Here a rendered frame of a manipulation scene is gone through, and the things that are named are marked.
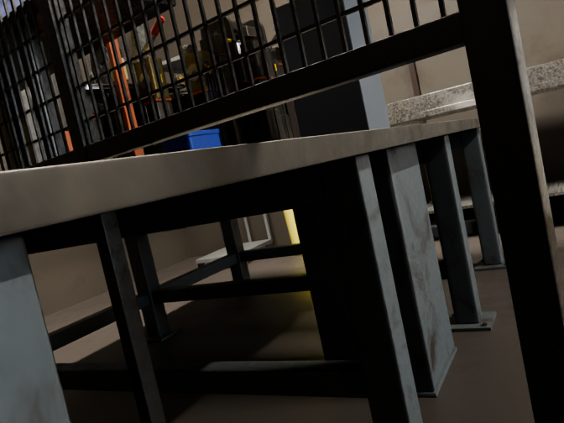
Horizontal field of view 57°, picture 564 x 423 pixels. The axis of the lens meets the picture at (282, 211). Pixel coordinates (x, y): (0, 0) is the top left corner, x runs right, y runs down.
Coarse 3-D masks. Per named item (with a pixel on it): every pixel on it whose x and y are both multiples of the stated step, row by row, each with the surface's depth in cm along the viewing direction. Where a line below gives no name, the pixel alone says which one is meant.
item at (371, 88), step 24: (288, 24) 143; (336, 24) 137; (360, 24) 144; (288, 48) 144; (312, 48) 141; (336, 48) 138; (312, 96) 143; (336, 96) 140; (360, 96) 137; (312, 120) 145; (336, 120) 141; (360, 120) 138; (384, 120) 151
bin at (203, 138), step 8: (184, 136) 117; (192, 136) 118; (200, 136) 120; (208, 136) 122; (216, 136) 124; (168, 144) 122; (176, 144) 120; (184, 144) 118; (192, 144) 118; (200, 144) 120; (208, 144) 122; (216, 144) 124; (168, 152) 122
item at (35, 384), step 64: (256, 192) 109; (320, 192) 102; (448, 192) 175; (0, 256) 36; (128, 256) 248; (256, 256) 309; (384, 256) 104; (448, 256) 178; (0, 320) 35; (384, 320) 101; (0, 384) 34; (64, 384) 152; (128, 384) 139; (192, 384) 128; (256, 384) 119; (320, 384) 111; (384, 384) 103
